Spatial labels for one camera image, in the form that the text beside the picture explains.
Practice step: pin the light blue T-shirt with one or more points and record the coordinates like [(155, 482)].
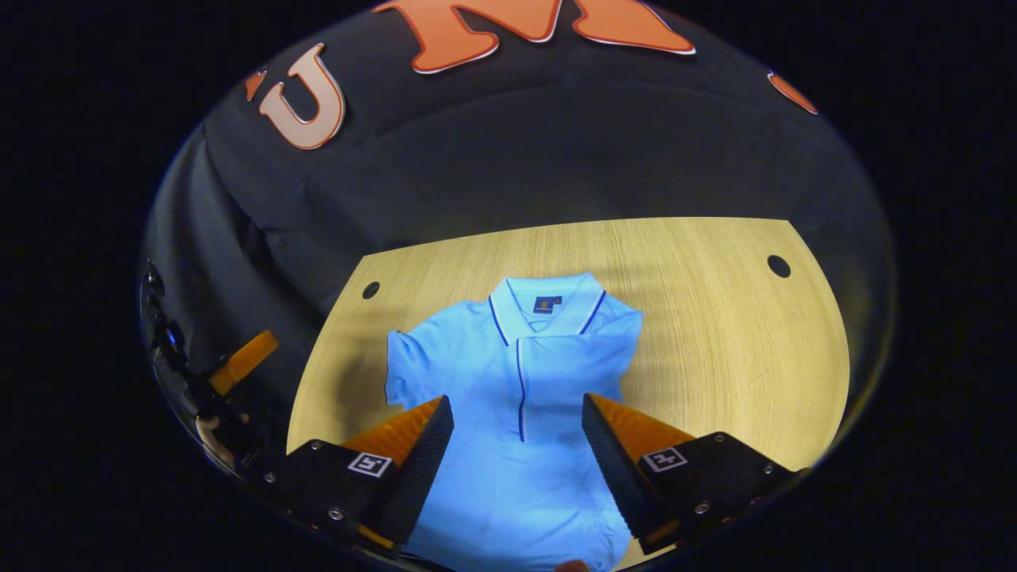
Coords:
[(516, 477)]

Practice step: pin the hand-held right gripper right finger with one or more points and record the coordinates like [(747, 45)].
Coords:
[(616, 473)]

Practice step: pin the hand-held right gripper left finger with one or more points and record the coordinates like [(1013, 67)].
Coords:
[(417, 477)]

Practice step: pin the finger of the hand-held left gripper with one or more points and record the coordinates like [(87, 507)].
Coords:
[(242, 363)]

